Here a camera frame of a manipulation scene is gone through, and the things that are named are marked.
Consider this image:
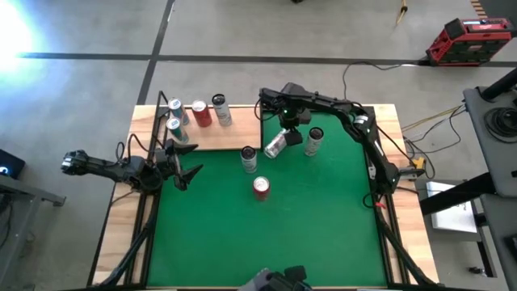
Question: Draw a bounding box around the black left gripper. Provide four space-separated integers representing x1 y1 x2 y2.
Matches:
151 137 204 192

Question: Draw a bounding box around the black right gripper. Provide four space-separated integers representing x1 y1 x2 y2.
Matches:
278 105 313 147

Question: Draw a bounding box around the white can yellow print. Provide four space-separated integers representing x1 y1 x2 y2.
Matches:
303 126 326 158
263 128 292 160

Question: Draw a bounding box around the teal beverage can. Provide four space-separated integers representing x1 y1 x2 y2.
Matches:
165 116 190 145
167 97 191 126

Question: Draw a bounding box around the white can blue print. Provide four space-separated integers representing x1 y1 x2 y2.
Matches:
240 145 259 175

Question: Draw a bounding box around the red beverage can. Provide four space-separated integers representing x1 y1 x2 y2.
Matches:
252 175 271 202
190 99 213 129

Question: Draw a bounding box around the white can black lid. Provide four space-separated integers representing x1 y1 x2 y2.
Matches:
211 93 233 128

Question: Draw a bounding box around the green table mat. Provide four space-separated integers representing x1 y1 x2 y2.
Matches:
145 109 389 289

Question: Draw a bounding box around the grey metal side table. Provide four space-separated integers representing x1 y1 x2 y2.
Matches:
0 173 66 291

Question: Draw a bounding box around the yellow stick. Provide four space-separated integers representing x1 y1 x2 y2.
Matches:
393 0 409 32

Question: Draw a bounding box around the black device with blue light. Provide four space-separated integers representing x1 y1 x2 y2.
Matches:
0 149 26 179

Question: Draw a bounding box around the black stand beam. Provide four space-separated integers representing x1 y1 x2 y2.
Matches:
418 171 498 217

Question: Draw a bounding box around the white panel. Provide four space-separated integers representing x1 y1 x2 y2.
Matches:
426 180 478 234

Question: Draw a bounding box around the grey metal desk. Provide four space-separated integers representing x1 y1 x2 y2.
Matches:
461 85 517 291

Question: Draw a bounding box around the red black tool box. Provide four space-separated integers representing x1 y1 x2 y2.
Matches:
424 16 517 67

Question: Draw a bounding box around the black pole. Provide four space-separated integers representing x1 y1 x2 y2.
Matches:
479 66 517 102

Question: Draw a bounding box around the wooden shelf with black frame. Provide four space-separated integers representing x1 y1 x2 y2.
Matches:
152 87 266 154

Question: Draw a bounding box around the black floor cable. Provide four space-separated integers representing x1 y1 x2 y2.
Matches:
341 60 423 102

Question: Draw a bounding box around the yellow cable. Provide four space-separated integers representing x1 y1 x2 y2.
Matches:
400 105 465 133

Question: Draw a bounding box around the black cable coil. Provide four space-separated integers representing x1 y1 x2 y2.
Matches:
483 105 517 143

